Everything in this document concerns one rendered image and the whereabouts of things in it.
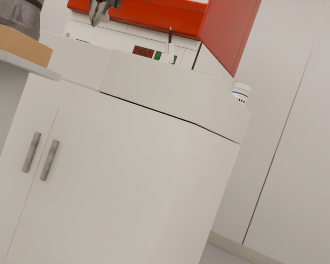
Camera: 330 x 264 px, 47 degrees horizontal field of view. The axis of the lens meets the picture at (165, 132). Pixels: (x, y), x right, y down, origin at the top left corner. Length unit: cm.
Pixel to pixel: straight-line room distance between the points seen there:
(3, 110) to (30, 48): 17
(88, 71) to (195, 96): 39
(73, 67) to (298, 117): 219
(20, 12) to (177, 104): 48
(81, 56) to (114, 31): 77
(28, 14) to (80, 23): 116
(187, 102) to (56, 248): 62
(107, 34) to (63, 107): 85
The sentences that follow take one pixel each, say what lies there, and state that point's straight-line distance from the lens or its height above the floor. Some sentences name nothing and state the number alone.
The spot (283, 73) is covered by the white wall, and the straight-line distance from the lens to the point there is 325.
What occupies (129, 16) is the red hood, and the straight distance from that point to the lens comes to 199.
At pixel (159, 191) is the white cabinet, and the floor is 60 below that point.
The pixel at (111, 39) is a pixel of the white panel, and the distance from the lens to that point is 206.
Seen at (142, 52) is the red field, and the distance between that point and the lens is 194.
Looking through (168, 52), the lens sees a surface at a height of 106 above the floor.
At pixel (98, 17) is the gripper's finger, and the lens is 138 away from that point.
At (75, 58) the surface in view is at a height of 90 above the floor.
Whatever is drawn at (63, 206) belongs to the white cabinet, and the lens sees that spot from 127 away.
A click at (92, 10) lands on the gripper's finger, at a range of 140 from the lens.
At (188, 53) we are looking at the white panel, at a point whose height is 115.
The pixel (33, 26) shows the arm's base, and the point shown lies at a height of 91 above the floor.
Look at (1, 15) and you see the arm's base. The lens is 105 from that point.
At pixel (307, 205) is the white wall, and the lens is 312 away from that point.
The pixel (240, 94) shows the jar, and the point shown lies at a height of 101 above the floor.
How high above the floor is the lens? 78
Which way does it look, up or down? 1 degrees down
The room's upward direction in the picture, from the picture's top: 20 degrees clockwise
